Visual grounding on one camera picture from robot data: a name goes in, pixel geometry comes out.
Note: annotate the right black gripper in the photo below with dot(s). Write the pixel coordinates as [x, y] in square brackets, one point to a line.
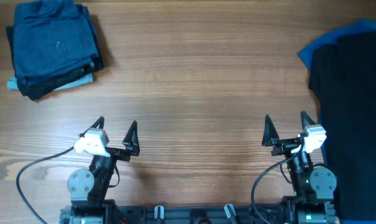
[288, 145]

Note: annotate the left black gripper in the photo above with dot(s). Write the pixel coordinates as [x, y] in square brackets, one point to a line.
[115, 151]

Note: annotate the black t-shirt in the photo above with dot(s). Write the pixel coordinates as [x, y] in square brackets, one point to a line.
[352, 118]

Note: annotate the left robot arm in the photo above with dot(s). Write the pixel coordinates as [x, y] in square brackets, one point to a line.
[88, 187]

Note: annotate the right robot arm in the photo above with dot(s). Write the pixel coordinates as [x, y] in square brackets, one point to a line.
[313, 184]

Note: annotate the blue t-shirt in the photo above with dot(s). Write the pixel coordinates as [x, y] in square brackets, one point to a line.
[327, 39]

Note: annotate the folded blue denim shirt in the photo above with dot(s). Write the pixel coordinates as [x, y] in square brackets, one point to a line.
[51, 38]

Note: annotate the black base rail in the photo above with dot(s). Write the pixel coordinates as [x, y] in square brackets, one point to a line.
[267, 213]

